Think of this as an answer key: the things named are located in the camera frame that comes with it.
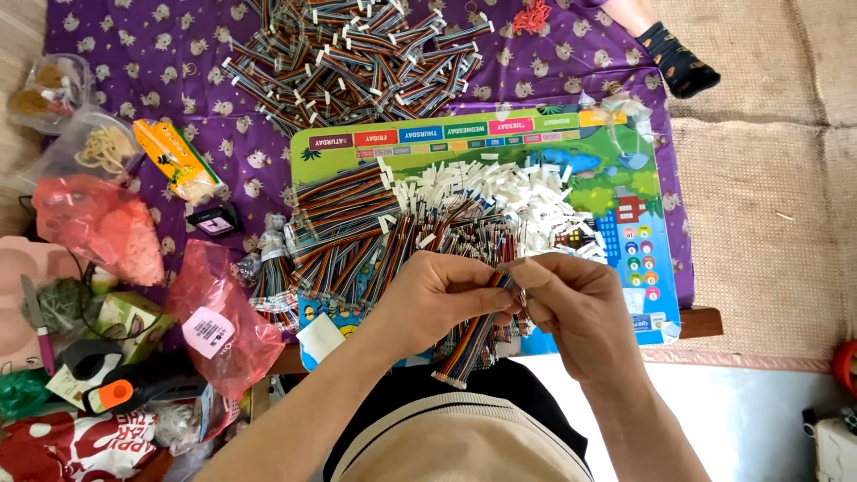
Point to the person's left hand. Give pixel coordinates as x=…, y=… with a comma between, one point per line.
x=418, y=304

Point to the person's right hand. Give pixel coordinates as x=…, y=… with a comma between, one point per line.
x=589, y=314

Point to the person's black shorts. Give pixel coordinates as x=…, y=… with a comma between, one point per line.
x=529, y=385

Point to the white paper slip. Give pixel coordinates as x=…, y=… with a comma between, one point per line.
x=320, y=338

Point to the person's beige shirt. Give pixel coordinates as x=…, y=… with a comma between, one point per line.
x=462, y=442

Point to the colourful weekday calendar board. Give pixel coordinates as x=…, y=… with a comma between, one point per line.
x=602, y=167

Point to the red plastic bag white label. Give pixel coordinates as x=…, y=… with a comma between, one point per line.
x=224, y=335

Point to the crumpled clear plastic wrapper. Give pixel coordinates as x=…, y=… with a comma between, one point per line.
x=622, y=117

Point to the purple patterned cloth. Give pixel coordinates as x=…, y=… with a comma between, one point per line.
x=268, y=167

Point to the woven straw mat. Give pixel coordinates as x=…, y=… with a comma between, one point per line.
x=763, y=201

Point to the small black box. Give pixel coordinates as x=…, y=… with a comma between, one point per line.
x=214, y=221

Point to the red round object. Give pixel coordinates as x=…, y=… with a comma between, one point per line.
x=846, y=367

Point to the white appliance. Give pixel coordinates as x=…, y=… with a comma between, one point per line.
x=833, y=445

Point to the yellow snack packet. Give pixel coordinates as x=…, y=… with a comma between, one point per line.
x=174, y=160

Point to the green printed carton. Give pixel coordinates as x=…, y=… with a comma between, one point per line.
x=130, y=325

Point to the black and orange tool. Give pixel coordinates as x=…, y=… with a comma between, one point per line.
x=134, y=391

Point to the heap of red rubber bands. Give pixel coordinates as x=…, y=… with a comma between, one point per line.
x=532, y=16

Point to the clear bag of yellow bands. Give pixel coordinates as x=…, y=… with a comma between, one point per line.
x=100, y=148

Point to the red and white printed bag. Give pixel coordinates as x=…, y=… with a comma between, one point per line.
x=73, y=445

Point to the green plastic bag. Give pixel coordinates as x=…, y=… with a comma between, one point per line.
x=21, y=393

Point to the clear bag of brown bands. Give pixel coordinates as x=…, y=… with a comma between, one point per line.
x=47, y=90

